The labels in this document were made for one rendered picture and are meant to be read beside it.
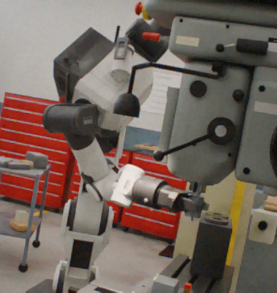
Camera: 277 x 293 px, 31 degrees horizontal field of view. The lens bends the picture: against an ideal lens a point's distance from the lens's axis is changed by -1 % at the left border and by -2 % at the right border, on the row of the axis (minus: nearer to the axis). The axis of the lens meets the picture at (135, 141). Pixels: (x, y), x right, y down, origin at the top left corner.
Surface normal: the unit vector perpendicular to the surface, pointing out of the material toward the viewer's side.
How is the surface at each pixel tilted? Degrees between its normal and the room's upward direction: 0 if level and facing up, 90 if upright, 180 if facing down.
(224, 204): 90
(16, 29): 90
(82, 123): 84
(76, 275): 27
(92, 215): 81
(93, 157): 102
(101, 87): 58
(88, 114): 84
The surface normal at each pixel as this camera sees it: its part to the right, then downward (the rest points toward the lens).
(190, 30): -0.29, 0.00
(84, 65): 0.15, -0.46
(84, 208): 0.09, -0.09
